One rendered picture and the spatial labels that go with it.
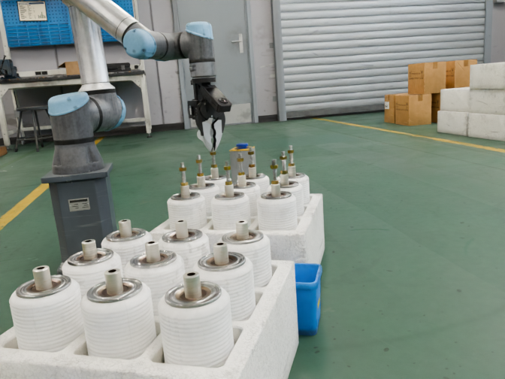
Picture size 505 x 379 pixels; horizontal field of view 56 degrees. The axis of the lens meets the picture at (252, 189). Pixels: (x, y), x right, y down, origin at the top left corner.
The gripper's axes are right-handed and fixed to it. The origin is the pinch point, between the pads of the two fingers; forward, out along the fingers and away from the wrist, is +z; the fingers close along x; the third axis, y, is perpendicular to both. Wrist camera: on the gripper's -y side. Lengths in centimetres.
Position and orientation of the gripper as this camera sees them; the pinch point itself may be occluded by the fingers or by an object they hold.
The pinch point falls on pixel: (213, 147)
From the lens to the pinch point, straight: 141.1
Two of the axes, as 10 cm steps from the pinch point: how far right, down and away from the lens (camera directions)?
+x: -8.2, 1.8, -5.4
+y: -5.6, -1.4, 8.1
